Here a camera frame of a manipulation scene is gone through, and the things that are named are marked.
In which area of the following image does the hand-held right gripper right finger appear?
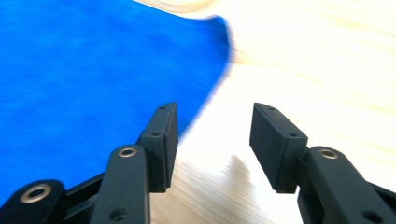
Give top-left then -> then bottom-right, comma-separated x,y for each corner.
248,102 -> 309,194

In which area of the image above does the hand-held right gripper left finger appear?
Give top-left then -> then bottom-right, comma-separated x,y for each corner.
135,102 -> 179,194

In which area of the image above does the blue cloth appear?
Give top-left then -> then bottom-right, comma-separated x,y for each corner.
0,0 -> 232,204

